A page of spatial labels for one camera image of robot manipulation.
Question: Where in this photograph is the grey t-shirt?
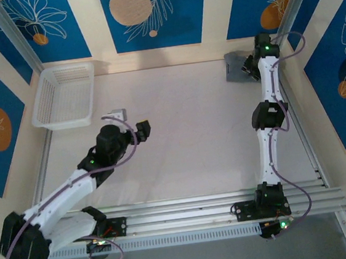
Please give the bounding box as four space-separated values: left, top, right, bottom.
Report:
222 48 262 86

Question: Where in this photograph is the white plastic basket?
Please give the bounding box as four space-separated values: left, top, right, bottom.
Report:
25 61 102 133

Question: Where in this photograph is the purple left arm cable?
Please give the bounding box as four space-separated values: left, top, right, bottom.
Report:
0 113 151 259

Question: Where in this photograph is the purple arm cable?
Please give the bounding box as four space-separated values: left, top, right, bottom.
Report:
0 113 151 259
254 30 327 240

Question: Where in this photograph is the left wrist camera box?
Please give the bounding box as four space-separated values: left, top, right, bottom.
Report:
101 108 129 124

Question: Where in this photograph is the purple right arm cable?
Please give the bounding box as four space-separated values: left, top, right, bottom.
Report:
254 30 327 240

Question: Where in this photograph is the aluminium frame post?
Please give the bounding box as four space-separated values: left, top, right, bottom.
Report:
0 0 47 82
262 0 329 64

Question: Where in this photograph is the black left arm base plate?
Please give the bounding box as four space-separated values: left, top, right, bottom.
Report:
70 216 129 243

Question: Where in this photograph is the wide aluminium mounting rail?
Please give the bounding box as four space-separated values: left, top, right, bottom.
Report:
10 179 346 254

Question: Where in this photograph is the grey slotted cable duct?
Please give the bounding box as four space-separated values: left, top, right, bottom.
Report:
26 223 263 259

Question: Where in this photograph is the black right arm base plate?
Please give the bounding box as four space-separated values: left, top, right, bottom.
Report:
230 196 293 223

